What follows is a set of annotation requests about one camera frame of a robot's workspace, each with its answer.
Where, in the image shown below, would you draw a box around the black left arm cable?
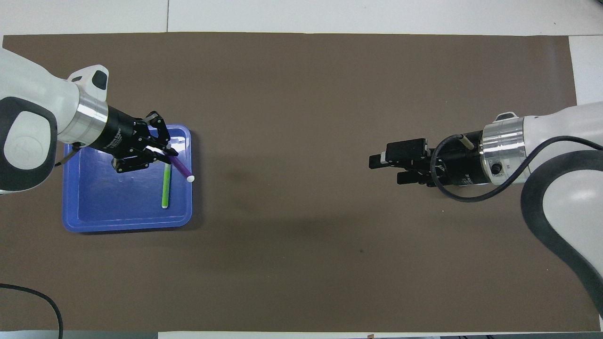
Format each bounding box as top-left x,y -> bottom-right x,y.
0,141 -> 78,339

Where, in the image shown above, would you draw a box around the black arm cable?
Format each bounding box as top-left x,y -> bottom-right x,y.
430,134 -> 603,203
0,141 -> 78,339

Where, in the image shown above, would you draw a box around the green pen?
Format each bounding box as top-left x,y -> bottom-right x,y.
161,162 -> 173,209

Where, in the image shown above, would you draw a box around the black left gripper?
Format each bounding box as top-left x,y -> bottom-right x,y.
91,106 -> 180,174

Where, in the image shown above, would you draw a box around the purple pen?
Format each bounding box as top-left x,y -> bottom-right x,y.
167,154 -> 195,183

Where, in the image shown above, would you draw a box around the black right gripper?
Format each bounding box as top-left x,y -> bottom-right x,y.
368,131 -> 492,188

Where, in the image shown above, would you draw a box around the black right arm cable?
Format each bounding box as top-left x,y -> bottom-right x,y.
430,134 -> 603,203

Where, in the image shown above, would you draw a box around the brown table mat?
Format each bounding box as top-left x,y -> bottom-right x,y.
0,32 -> 601,332

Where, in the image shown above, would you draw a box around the blue plastic tray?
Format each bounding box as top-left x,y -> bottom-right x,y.
62,124 -> 193,233

